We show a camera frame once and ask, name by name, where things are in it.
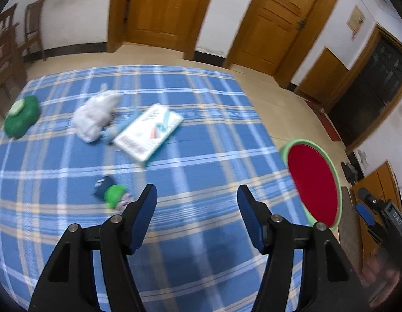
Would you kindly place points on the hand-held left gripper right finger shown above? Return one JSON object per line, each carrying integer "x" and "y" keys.
{"x": 251, "y": 221}

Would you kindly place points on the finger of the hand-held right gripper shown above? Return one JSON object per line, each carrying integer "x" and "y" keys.
{"x": 365, "y": 213}
{"x": 369, "y": 198}

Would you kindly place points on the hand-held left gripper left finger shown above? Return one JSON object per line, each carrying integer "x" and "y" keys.
{"x": 142, "y": 216}

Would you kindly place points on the green bin with red inside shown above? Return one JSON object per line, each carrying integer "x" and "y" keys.
{"x": 313, "y": 182}

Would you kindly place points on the person's right hand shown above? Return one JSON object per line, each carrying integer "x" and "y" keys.
{"x": 379, "y": 268}

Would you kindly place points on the wooden cabinet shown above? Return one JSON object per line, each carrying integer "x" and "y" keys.
{"x": 378, "y": 182}

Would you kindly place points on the brown floor mat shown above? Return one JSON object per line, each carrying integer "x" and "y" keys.
{"x": 350, "y": 230}

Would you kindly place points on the pair of dark shoes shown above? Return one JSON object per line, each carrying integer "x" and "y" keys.
{"x": 349, "y": 171}

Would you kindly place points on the green crumpled wrapper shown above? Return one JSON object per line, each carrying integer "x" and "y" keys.
{"x": 114, "y": 196}

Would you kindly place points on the blue plaid blanket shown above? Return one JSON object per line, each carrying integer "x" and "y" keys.
{"x": 204, "y": 175}

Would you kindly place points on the white cardboard box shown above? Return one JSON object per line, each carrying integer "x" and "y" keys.
{"x": 149, "y": 133}

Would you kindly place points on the red doormat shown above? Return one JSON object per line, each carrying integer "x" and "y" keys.
{"x": 329, "y": 125}

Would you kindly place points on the light blue wrapper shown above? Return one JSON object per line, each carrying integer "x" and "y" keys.
{"x": 118, "y": 128}

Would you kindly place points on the white crumpled tissue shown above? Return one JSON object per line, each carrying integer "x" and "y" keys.
{"x": 93, "y": 115}

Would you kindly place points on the green wet wipes pack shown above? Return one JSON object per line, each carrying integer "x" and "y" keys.
{"x": 22, "y": 118}

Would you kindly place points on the wooden chair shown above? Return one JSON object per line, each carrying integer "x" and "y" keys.
{"x": 6, "y": 55}
{"x": 33, "y": 26}

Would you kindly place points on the dark door with wooden frame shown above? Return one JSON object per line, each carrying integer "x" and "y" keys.
{"x": 379, "y": 87}

